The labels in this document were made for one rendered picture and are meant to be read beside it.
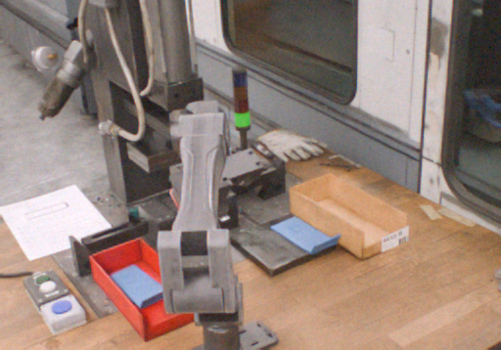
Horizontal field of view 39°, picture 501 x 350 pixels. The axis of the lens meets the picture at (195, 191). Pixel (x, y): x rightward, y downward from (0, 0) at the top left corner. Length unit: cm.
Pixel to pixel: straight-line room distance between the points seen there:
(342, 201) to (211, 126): 71
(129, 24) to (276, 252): 56
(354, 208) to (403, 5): 50
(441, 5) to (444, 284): 60
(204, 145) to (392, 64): 94
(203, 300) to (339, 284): 55
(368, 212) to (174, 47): 58
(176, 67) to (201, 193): 52
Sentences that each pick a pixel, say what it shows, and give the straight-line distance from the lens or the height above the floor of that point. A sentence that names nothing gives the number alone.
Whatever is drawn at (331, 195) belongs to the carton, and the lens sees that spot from 173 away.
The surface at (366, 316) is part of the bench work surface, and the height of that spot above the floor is 90.
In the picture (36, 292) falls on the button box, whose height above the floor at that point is 93.
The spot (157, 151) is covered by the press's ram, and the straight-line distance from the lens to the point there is 147.
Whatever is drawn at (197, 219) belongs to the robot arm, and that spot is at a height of 128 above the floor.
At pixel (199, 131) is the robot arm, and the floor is 134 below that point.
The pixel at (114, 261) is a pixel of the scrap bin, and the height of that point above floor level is 93.
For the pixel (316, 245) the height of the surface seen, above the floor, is 95.
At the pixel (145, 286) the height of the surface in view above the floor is 91.
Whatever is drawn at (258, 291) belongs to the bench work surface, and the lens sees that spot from 143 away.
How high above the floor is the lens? 174
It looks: 28 degrees down
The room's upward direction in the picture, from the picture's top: 6 degrees counter-clockwise
